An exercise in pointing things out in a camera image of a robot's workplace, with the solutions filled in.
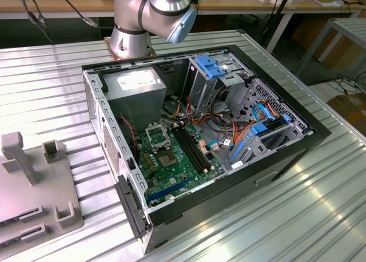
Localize long wooden desk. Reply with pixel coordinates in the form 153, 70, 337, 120
0, 0, 366, 21

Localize thin cable with silver plug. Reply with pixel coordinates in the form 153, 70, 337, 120
53, 0, 100, 29

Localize blue SATA wire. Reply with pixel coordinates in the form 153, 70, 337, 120
250, 101, 277, 123

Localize yellow black power wires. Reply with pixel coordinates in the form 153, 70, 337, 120
162, 95, 185, 120

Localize grey metal disk bay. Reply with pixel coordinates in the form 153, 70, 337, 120
224, 117, 314, 173

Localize blue disk carrier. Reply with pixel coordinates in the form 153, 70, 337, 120
228, 114, 292, 164

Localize metal socket cover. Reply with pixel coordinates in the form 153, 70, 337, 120
144, 123, 173, 152

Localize large brown cardboard box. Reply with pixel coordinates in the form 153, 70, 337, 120
291, 14, 363, 70

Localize black case fan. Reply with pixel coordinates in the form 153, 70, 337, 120
116, 112, 140, 161

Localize black stand leg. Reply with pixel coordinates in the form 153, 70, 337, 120
258, 0, 296, 53

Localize blue plastic drive latch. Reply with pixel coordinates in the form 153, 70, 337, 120
193, 54, 229, 79

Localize green motherboard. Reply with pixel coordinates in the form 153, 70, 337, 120
134, 121, 229, 209

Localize black wire bundle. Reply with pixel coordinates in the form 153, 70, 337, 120
209, 86, 240, 124

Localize black RAM slot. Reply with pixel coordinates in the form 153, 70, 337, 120
181, 126, 214, 169
172, 126, 204, 174
178, 126, 211, 171
175, 126, 208, 173

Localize black expansion card latch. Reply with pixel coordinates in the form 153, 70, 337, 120
115, 174, 152, 240

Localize black open PC case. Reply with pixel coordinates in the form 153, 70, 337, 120
81, 44, 332, 256

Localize grey metal frame table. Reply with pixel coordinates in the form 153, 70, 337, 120
296, 17, 366, 84

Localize grey power supply unit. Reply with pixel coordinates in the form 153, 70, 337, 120
101, 66, 168, 134

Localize blue expansion slot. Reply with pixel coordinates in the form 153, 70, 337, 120
146, 174, 192, 205

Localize small cardboard box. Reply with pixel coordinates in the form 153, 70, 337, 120
327, 92, 366, 126

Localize CPU socket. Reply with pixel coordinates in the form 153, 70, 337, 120
157, 149, 179, 169

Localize thin black cable with connector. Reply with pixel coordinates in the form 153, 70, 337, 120
19, 0, 55, 45

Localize grey parts rack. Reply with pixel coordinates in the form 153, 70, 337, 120
0, 132, 85, 259

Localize orange red power wire bundle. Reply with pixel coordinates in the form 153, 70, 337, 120
185, 95, 260, 147

